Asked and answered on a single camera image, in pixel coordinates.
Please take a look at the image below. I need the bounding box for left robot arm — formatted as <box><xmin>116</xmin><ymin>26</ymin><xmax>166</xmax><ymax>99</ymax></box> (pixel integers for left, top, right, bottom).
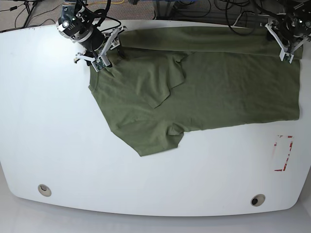
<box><xmin>224</xmin><ymin>0</ymin><xmax>311</xmax><ymax>63</ymax></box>

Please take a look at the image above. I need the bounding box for left table cable grommet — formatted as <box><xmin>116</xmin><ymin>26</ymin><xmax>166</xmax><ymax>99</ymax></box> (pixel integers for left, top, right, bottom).
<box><xmin>38</xmin><ymin>184</ymin><xmax>52</xmax><ymax>197</ymax></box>

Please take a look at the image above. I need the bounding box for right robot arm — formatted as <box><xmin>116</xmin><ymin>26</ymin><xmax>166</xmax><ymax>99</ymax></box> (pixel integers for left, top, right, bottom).
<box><xmin>56</xmin><ymin>0</ymin><xmax>127</xmax><ymax>72</ymax></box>

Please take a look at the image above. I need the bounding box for yellow cable on floor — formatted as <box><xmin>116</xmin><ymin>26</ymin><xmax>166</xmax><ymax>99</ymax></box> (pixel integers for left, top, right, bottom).
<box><xmin>89</xmin><ymin>1</ymin><xmax>126</xmax><ymax>6</ymax></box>

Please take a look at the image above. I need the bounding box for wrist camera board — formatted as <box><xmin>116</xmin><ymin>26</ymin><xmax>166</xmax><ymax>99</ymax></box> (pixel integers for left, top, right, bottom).
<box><xmin>91</xmin><ymin>57</ymin><xmax>112</xmax><ymax>72</ymax></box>
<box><xmin>279</xmin><ymin>50</ymin><xmax>294</xmax><ymax>64</ymax></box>

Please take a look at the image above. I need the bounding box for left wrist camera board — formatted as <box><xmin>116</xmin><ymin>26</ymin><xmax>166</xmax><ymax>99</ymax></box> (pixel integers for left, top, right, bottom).
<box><xmin>279</xmin><ymin>50</ymin><xmax>294</xmax><ymax>64</ymax></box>

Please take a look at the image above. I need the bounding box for table cable grommet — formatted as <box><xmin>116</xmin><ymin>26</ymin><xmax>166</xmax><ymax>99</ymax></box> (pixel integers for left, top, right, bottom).
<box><xmin>251</xmin><ymin>194</ymin><xmax>265</xmax><ymax>207</ymax></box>
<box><xmin>38</xmin><ymin>184</ymin><xmax>52</xmax><ymax>197</ymax></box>

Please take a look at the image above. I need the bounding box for red tape rectangle marking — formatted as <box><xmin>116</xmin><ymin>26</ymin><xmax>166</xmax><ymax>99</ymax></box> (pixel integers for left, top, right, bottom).
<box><xmin>272</xmin><ymin>135</ymin><xmax>294</xmax><ymax>172</ymax></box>

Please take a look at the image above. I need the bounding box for right table cable grommet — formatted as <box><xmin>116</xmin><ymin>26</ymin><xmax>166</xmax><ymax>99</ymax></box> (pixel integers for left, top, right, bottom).
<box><xmin>251</xmin><ymin>194</ymin><xmax>265</xmax><ymax>207</ymax></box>

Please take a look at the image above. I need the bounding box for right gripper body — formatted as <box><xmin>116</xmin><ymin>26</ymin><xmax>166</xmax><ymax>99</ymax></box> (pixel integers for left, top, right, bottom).
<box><xmin>77</xmin><ymin>27</ymin><xmax>118</xmax><ymax>61</ymax></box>

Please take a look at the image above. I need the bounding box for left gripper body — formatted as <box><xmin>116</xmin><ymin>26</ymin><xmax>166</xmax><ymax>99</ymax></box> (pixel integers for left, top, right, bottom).
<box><xmin>260</xmin><ymin>20</ymin><xmax>311</xmax><ymax>56</ymax></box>

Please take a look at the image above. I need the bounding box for green t-shirt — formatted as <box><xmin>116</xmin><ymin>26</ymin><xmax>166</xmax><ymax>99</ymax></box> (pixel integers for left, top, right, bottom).
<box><xmin>89</xmin><ymin>27</ymin><xmax>303</xmax><ymax>156</ymax></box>

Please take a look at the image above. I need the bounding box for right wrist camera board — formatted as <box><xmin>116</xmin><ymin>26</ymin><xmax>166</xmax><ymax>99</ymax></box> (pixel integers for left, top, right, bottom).
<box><xmin>91</xmin><ymin>57</ymin><xmax>112</xmax><ymax>72</ymax></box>

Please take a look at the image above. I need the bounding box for black tripod stand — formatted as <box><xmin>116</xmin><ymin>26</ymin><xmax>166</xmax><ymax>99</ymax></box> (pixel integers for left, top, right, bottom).
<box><xmin>22</xmin><ymin>0</ymin><xmax>41</xmax><ymax>29</ymax></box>

